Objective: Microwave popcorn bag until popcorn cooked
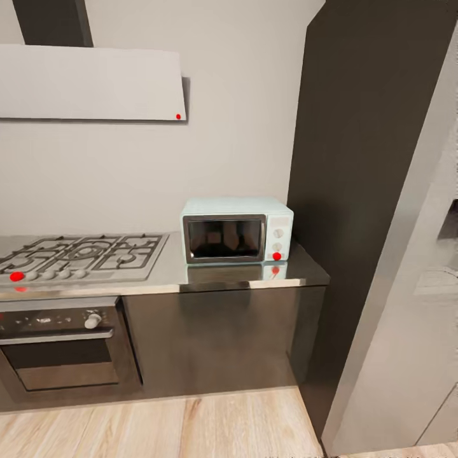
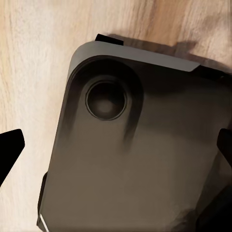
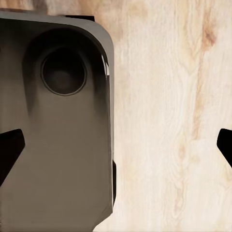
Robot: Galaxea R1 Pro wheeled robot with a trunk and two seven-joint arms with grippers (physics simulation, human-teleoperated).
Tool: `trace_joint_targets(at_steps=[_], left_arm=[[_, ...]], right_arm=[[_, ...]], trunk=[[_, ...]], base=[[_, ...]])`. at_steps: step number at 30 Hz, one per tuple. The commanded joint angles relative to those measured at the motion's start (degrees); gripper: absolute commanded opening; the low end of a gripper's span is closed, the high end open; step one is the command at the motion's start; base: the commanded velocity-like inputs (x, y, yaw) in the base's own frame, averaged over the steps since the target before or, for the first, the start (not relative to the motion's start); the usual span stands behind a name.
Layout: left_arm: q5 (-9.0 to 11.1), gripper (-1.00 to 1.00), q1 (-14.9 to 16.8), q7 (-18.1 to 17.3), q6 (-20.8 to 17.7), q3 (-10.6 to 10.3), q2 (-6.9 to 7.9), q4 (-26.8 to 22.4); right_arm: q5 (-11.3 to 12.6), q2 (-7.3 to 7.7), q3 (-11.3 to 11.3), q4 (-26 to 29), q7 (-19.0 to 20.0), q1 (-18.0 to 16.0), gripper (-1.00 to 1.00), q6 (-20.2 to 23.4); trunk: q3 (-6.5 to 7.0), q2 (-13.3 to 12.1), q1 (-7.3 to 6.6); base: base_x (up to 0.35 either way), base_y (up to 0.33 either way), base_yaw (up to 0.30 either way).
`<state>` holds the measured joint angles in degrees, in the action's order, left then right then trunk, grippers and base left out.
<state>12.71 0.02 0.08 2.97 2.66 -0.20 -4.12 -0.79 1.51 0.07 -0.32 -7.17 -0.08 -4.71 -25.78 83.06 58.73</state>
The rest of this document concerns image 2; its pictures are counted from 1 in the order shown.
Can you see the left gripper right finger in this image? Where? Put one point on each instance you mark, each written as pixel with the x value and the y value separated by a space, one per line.
pixel 224 143

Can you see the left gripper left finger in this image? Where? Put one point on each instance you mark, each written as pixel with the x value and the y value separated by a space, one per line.
pixel 11 145

